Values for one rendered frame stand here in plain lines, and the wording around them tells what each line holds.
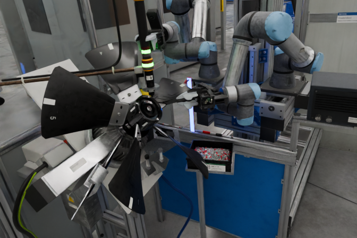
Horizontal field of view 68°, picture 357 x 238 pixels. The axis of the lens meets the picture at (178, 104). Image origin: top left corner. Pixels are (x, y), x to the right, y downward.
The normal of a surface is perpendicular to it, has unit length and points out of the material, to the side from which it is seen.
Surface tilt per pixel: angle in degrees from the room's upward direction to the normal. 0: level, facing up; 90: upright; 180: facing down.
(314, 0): 90
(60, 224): 90
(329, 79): 15
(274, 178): 90
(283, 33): 86
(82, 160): 50
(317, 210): 0
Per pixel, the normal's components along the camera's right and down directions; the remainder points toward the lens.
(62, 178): 0.62, -0.48
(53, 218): 0.88, 0.13
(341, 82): -0.20, -0.77
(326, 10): -0.47, 0.40
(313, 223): -0.08, -0.91
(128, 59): 0.07, -0.46
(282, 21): 0.51, 0.25
